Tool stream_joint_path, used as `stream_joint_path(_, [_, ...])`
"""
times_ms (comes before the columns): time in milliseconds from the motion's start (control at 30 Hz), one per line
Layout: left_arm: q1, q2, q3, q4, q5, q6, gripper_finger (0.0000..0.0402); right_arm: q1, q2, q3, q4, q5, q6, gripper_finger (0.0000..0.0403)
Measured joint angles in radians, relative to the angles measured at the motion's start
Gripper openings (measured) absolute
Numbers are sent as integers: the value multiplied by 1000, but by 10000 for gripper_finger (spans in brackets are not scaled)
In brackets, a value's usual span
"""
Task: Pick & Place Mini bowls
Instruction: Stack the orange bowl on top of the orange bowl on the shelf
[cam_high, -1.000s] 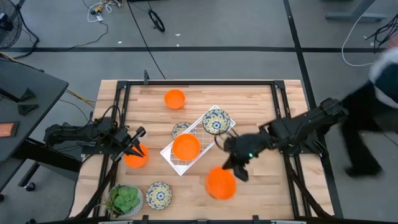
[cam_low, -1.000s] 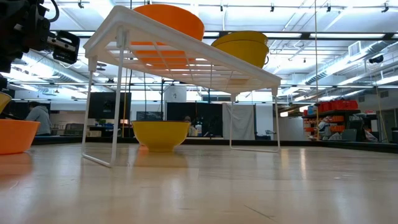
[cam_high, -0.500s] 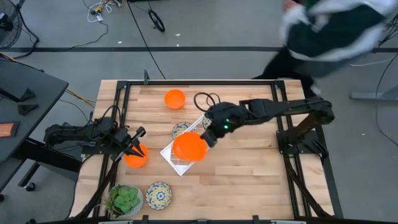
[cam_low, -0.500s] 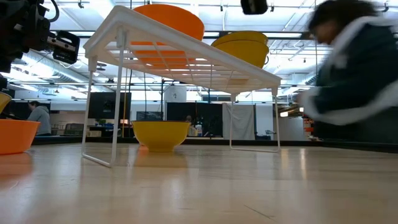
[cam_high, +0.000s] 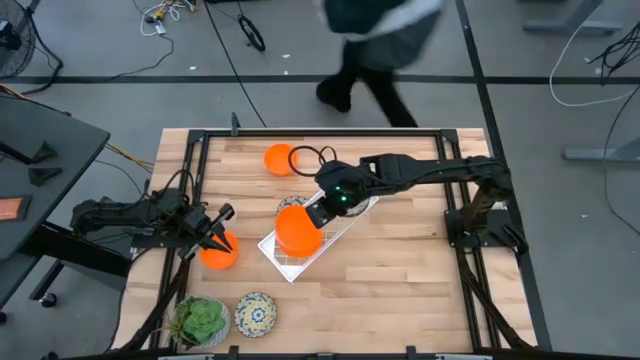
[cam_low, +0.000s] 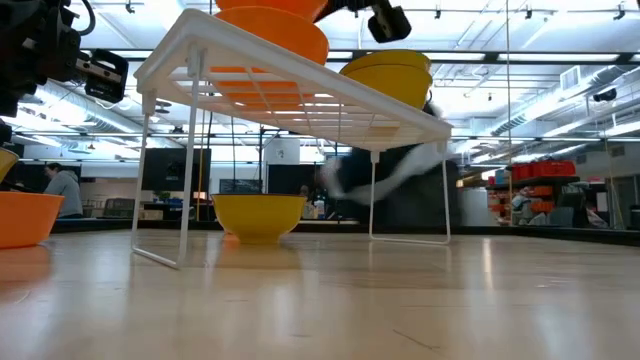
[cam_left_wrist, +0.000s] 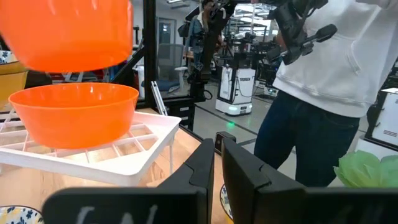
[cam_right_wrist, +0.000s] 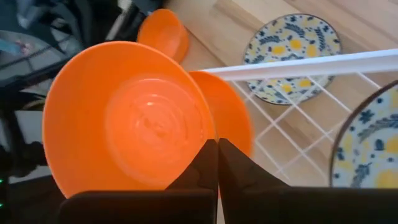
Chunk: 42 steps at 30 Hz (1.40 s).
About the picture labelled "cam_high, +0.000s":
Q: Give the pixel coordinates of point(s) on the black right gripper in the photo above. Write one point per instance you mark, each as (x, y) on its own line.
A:
(325, 210)

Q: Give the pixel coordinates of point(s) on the person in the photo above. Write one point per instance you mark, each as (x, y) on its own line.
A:
(385, 50)

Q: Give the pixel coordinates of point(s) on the black angle bracket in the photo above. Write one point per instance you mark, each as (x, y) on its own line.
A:
(47, 152)
(45, 176)

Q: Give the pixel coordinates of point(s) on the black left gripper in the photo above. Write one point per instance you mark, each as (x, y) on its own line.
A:
(200, 225)

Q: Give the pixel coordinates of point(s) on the yellow bowl with patterned interior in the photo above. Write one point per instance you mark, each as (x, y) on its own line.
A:
(362, 206)
(290, 201)
(255, 315)

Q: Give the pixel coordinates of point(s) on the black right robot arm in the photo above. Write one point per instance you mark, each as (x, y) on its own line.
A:
(425, 170)

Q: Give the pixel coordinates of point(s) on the potted green succulent plant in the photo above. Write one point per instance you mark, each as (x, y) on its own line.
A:
(202, 320)

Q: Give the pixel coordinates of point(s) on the black table frame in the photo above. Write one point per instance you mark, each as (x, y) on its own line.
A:
(325, 133)

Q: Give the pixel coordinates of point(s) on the small orange bowl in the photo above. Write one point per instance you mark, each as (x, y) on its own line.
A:
(220, 260)
(279, 160)
(297, 235)

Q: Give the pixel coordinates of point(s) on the black desk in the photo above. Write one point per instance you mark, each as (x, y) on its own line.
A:
(45, 150)

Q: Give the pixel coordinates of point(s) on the black clamp post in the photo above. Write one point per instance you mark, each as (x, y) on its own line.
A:
(235, 125)

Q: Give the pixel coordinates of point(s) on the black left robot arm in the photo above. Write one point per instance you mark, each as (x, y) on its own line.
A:
(115, 215)

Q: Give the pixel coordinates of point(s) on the black caster wheel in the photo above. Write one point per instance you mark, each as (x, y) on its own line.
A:
(47, 300)

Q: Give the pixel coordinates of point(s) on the black floor fan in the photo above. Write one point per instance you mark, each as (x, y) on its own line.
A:
(22, 50)

